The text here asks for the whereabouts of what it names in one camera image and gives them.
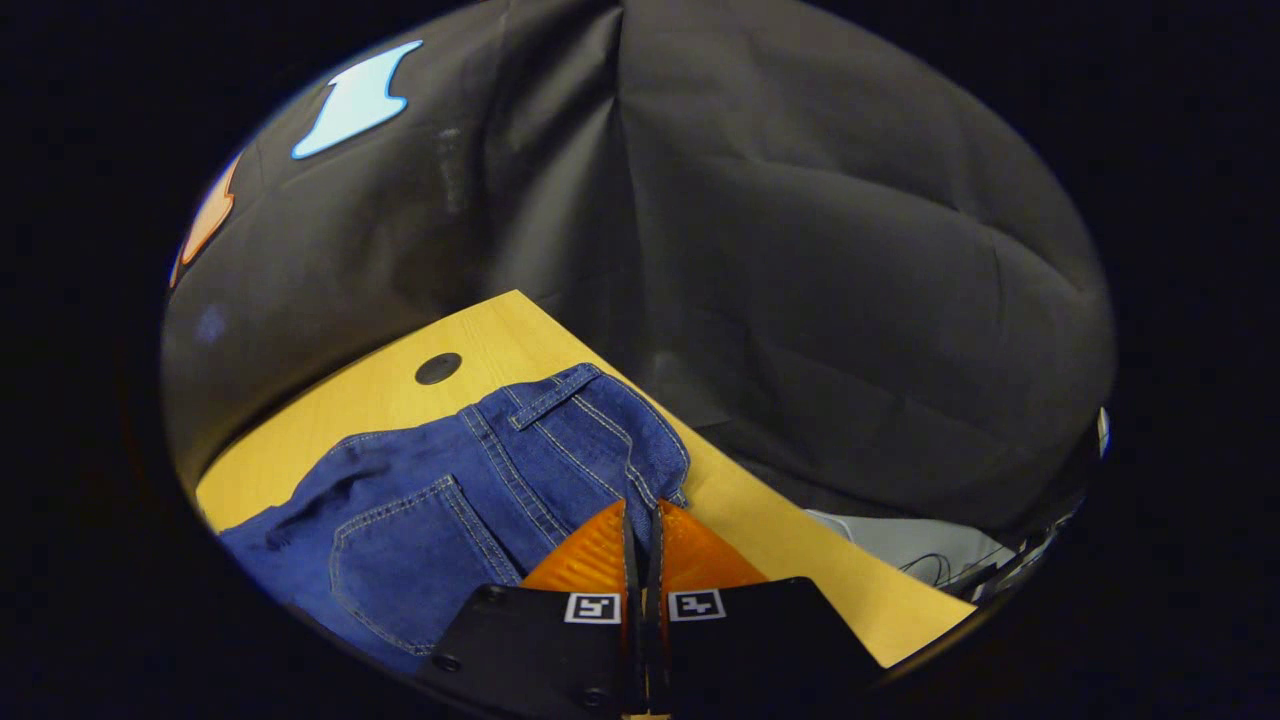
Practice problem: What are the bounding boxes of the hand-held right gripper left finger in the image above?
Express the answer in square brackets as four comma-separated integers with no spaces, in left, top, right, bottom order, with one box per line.
[415,498,641,716]

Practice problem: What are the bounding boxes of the black cable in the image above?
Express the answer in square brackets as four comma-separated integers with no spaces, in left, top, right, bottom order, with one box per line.
[895,520,1081,603]

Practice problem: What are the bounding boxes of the blue denim jeans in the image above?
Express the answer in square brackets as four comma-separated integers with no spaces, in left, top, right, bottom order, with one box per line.
[215,363,693,676]

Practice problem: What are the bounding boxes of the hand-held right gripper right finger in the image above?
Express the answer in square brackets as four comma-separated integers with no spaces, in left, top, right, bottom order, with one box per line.
[645,498,889,717]

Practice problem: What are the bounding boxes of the black backdrop cloth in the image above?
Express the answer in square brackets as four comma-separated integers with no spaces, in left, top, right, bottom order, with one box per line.
[160,0,1118,536]

